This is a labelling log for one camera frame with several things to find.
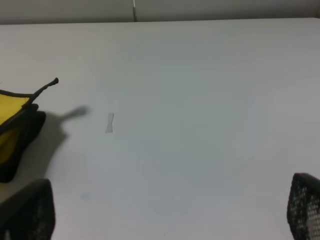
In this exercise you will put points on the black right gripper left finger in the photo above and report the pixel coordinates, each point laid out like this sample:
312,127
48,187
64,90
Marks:
29,214

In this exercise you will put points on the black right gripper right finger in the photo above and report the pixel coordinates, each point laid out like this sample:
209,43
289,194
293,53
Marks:
303,207

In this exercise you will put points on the yellow towel with black trim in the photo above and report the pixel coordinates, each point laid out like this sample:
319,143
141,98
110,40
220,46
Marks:
20,124

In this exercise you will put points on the white tape strip on table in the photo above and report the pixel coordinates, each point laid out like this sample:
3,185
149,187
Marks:
109,127

